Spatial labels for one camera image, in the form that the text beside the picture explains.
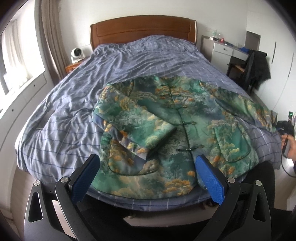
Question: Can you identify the white window bench cabinet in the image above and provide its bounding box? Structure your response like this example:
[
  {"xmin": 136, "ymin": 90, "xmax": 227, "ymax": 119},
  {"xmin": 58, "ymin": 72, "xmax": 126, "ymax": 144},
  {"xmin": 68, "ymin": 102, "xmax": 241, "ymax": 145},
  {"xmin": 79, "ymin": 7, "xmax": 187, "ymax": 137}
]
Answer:
[{"xmin": 1, "ymin": 72, "xmax": 54, "ymax": 210}]

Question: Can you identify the beige window curtain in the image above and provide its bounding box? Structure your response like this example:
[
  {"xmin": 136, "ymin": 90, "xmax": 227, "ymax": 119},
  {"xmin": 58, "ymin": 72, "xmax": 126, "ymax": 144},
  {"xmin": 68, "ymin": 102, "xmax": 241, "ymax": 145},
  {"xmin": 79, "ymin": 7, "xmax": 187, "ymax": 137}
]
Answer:
[{"xmin": 39, "ymin": 1, "xmax": 69, "ymax": 85}]

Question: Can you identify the white round desk fan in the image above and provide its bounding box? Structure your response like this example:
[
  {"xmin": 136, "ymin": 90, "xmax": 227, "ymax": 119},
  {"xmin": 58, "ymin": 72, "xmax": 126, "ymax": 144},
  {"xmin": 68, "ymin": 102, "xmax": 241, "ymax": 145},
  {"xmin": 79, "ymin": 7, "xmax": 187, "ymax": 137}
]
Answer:
[{"xmin": 71, "ymin": 48, "xmax": 85, "ymax": 64}]

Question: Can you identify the white wardrobe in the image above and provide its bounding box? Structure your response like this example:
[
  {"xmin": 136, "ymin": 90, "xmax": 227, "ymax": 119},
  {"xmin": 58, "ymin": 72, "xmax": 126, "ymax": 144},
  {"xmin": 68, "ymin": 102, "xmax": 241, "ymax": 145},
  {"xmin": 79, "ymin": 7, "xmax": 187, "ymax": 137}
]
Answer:
[{"xmin": 246, "ymin": 11, "xmax": 295, "ymax": 120}]

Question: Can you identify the white vanity desk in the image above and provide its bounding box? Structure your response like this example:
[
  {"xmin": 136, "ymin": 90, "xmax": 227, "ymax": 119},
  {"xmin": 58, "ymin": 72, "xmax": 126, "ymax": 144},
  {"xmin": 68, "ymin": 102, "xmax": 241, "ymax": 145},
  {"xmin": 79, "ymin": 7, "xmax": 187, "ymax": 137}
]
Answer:
[{"xmin": 200, "ymin": 36, "xmax": 248, "ymax": 74}]

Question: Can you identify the black coat on chair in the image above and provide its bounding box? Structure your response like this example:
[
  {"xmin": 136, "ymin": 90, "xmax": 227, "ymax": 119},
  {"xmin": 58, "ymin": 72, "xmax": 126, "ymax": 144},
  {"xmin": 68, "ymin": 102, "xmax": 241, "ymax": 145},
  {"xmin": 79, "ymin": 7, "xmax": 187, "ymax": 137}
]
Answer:
[{"xmin": 243, "ymin": 50, "xmax": 271, "ymax": 90}]

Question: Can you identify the black cable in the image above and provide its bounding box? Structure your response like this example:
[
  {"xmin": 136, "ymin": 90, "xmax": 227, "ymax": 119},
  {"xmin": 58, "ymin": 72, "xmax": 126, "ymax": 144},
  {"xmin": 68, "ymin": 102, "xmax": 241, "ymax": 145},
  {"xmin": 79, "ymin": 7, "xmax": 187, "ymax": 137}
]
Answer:
[{"xmin": 280, "ymin": 136, "xmax": 296, "ymax": 178}]

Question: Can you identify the brown wooden headboard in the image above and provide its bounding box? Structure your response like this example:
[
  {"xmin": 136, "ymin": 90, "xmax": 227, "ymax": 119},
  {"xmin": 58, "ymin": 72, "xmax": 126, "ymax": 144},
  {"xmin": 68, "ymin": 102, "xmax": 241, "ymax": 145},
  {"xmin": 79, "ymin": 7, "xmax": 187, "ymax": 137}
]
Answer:
[{"xmin": 90, "ymin": 15, "xmax": 198, "ymax": 49}]

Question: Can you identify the green floral padded jacket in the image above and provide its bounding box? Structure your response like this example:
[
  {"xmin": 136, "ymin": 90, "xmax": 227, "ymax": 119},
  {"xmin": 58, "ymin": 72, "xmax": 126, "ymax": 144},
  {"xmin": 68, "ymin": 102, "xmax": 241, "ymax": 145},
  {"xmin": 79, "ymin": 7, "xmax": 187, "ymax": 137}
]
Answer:
[{"xmin": 92, "ymin": 76, "xmax": 277, "ymax": 199}]

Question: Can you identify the person's right hand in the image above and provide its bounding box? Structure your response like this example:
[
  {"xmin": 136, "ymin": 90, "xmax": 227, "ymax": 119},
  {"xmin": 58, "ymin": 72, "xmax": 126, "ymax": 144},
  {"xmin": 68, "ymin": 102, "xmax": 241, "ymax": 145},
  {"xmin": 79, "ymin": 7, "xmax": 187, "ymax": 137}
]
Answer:
[{"xmin": 281, "ymin": 135, "xmax": 296, "ymax": 164}]

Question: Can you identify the wooden bedside table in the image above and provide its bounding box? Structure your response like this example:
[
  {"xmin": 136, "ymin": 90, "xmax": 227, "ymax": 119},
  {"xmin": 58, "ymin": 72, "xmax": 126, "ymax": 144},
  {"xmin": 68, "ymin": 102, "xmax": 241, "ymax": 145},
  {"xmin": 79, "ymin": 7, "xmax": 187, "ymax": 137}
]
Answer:
[{"xmin": 65, "ymin": 60, "xmax": 84, "ymax": 74}]

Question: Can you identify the dark wooden chair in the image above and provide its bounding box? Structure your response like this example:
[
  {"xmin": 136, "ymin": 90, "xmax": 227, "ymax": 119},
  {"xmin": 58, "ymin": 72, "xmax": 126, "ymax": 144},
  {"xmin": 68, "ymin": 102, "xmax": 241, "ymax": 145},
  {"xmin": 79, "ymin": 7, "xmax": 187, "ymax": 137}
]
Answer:
[{"xmin": 226, "ymin": 63, "xmax": 253, "ymax": 92}]

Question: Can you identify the blue item on desk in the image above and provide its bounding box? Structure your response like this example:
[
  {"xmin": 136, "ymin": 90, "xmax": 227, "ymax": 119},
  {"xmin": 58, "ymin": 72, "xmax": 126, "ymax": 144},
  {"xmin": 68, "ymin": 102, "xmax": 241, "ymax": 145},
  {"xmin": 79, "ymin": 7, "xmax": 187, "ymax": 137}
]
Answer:
[{"xmin": 240, "ymin": 47, "xmax": 249, "ymax": 53}]

